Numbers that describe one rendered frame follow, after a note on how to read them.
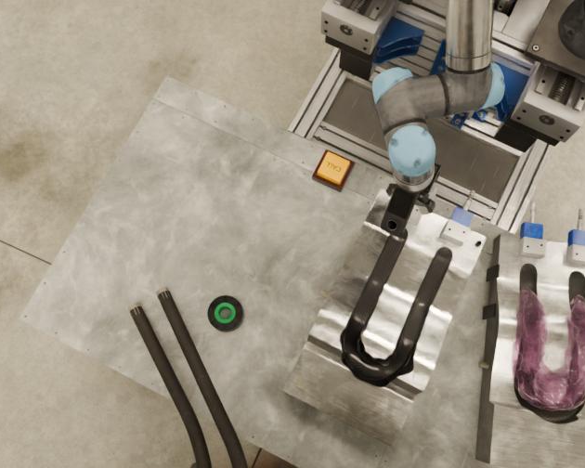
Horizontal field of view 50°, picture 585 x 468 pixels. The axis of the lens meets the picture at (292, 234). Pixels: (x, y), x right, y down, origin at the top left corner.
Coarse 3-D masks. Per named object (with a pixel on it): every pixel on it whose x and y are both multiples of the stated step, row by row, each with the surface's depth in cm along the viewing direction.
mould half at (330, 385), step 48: (384, 192) 142; (384, 240) 139; (432, 240) 139; (480, 240) 139; (336, 288) 135; (384, 288) 137; (336, 336) 130; (384, 336) 130; (432, 336) 132; (288, 384) 134; (336, 384) 134; (384, 432) 132
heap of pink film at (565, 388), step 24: (528, 312) 133; (576, 312) 134; (528, 336) 130; (576, 336) 131; (528, 360) 130; (576, 360) 131; (528, 384) 130; (552, 384) 130; (576, 384) 129; (552, 408) 130
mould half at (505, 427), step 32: (512, 256) 141; (544, 256) 141; (512, 288) 139; (544, 288) 139; (512, 320) 134; (512, 352) 133; (512, 384) 132; (480, 416) 136; (512, 416) 127; (480, 448) 133; (512, 448) 126; (544, 448) 125; (576, 448) 125
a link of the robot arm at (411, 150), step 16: (400, 128) 105; (416, 128) 102; (400, 144) 102; (416, 144) 102; (432, 144) 102; (400, 160) 102; (416, 160) 101; (432, 160) 104; (400, 176) 109; (416, 176) 106
